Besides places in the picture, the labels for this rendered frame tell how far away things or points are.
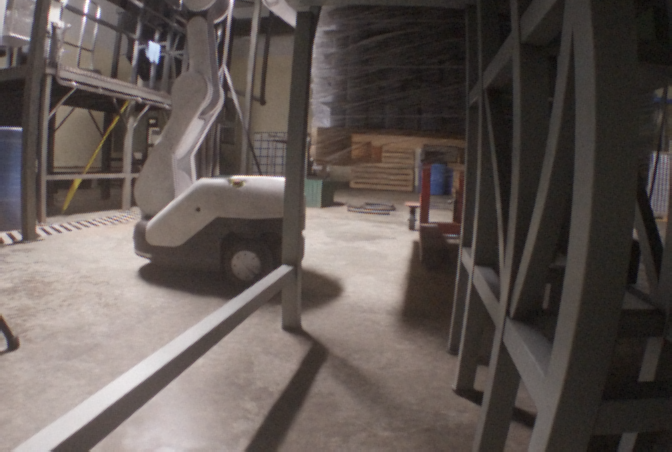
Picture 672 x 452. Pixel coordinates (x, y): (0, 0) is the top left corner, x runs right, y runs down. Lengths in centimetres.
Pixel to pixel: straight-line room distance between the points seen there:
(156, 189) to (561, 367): 153
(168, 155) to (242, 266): 52
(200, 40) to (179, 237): 77
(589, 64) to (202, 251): 131
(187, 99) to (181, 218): 46
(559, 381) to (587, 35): 23
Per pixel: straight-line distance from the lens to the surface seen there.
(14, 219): 288
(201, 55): 172
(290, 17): 211
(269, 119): 1099
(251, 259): 142
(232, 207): 139
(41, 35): 251
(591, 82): 29
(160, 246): 151
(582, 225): 29
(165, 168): 165
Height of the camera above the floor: 41
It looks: 5 degrees down
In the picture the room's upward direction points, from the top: 3 degrees clockwise
